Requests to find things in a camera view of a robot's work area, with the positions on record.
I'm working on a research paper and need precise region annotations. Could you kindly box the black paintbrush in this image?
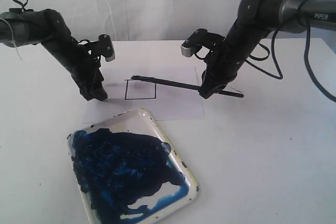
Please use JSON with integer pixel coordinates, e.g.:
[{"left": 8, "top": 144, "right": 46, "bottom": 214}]
[{"left": 131, "top": 75, "right": 244, "bottom": 98}]

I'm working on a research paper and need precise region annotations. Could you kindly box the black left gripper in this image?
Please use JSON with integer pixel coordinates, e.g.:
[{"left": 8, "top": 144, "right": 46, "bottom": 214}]
[{"left": 70, "top": 37, "right": 108, "bottom": 101}]

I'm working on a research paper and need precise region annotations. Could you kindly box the white paper with square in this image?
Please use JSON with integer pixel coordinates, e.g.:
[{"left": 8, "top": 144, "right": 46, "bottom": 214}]
[{"left": 82, "top": 67, "right": 204, "bottom": 123}]

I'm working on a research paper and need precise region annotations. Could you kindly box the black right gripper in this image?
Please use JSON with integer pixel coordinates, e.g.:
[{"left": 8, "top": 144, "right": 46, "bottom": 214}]
[{"left": 198, "top": 34, "right": 252, "bottom": 99}]

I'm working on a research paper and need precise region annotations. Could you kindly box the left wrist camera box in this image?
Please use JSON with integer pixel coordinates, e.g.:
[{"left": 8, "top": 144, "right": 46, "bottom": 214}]
[{"left": 98, "top": 34, "right": 116, "bottom": 62}]

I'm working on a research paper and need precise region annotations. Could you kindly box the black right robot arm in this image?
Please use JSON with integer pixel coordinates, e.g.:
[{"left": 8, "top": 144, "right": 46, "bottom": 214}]
[{"left": 197, "top": 0, "right": 335, "bottom": 101}]

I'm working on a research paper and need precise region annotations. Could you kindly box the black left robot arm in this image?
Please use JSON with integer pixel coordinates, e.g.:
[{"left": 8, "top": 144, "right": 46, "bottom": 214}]
[{"left": 1, "top": 8, "right": 115, "bottom": 101}]

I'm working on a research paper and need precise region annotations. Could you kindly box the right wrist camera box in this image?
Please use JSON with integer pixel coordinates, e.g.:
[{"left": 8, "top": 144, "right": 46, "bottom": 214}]
[{"left": 181, "top": 28, "right": 207, "bottom": 58}]

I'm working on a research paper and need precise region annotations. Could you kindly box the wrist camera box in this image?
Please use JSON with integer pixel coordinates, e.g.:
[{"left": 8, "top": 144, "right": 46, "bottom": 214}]
[
  {"left": 181, "top": 28, "right": 207, "bottom": 58},
  {"left": 98, "top": 34, "right": 116, "bottom": 62}
]

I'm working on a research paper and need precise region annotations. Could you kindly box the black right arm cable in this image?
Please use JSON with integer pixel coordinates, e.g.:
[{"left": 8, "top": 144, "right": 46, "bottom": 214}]
[{"left": 246, "top": 0, "right": 336, "bottom": 104}]

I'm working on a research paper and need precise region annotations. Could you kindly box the white paint tray blue paint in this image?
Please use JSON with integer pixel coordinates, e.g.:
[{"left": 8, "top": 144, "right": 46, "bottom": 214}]
[{"left": 66, "top": 109, "right": 200, "bottom": 223}]

